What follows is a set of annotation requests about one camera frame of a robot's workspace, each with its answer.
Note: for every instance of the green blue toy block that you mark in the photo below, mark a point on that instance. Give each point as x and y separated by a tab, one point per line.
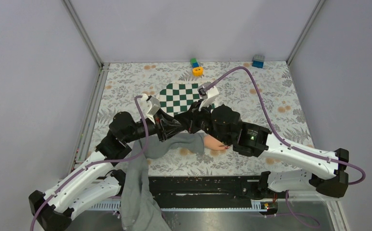
194	63

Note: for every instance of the blue grey toy block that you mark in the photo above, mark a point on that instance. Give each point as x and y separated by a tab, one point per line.
258	61

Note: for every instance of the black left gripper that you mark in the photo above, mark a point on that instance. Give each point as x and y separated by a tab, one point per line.
170	128

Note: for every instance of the green white chess mat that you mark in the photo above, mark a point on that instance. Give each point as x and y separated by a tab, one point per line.
177	97

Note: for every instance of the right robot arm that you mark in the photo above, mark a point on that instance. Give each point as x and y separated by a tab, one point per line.
320	171

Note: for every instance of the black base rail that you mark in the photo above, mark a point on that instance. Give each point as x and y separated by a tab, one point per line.
214	193

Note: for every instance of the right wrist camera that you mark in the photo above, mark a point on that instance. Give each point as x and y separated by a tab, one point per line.
208	92

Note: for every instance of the person's hand with painted nails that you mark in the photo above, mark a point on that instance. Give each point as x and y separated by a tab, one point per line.
214	144

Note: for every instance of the grey sleeved forearm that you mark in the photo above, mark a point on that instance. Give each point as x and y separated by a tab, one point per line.
139	211

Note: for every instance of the floral tablecloth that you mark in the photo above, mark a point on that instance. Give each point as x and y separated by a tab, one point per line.
189	108

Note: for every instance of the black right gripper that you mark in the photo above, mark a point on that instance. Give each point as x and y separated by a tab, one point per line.
189	119

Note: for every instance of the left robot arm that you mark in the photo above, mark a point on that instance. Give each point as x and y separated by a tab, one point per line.
95	179

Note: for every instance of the yellow toy block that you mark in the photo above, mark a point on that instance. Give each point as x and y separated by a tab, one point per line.
197	71

